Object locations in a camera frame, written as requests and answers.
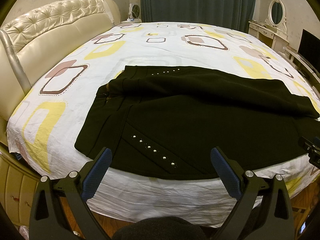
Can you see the black studded pants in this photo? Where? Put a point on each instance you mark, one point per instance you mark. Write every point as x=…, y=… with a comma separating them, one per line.
x=163, y=122

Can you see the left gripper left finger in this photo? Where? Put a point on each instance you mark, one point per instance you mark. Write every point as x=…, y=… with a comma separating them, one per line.
x=48, y=220

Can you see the cream tufted leather headboard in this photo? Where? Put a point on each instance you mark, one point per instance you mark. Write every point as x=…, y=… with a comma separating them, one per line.
x=45, y=35

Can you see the dark green curtain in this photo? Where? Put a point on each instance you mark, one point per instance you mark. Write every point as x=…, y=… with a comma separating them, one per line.
x=232, y=14

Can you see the white tv stand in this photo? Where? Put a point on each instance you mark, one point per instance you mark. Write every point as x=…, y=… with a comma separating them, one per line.
x=305, y=69

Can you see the oval white framed mirror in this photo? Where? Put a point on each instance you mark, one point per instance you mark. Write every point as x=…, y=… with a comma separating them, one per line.
x=276, y=17

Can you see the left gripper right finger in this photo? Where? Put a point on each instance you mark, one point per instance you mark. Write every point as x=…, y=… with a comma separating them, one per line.
x=262, y=210

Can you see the white dressing table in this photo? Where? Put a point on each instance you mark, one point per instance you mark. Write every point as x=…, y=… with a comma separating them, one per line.
x=270, y=36

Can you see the patterned white bed sheet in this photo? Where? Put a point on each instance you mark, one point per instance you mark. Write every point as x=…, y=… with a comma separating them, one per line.
x=43, y=127

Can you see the black flat television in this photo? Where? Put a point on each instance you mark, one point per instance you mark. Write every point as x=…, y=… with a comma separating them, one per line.
x=309, y=48

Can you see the small white desk fan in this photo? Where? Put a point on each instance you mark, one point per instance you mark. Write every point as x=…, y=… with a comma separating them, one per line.
x=134, y=13

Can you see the cream bed frame base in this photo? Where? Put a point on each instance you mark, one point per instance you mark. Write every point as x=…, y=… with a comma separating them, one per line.
x=18, y=186

